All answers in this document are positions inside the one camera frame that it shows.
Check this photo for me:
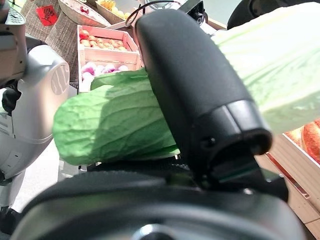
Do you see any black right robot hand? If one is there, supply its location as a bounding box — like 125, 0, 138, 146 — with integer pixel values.
9, 8, 309, 240

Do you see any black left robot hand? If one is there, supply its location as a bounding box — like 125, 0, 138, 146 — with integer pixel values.
226, 0, 320, 30

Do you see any green napa cabbage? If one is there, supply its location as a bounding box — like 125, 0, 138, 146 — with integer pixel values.
51, 1, 320, 167

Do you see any wooden crate of orange fruit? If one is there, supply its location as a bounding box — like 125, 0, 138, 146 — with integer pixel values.
76, 24, 141, 65

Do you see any wooden tray of yellow fruit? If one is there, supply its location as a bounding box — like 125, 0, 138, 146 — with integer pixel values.
95, 0, 134, 25

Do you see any wooden crate of onions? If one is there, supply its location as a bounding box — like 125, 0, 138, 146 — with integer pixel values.
77, 61, 145, 94

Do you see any tan plastic potato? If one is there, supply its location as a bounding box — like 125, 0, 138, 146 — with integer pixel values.
284, 126, 305, 148
301, 118, 320, 165

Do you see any woven wicker stand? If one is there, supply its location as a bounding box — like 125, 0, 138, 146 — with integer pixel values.
45, 0, 111, 83
20, 0, 62, 41

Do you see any red paper sign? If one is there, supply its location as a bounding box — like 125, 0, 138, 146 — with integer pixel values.
35, 4, 60, 28

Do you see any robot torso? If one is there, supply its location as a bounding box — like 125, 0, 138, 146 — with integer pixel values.
0, 0, 28, 87

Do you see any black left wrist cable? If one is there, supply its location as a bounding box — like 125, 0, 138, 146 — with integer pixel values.
124, 2, 151, 28

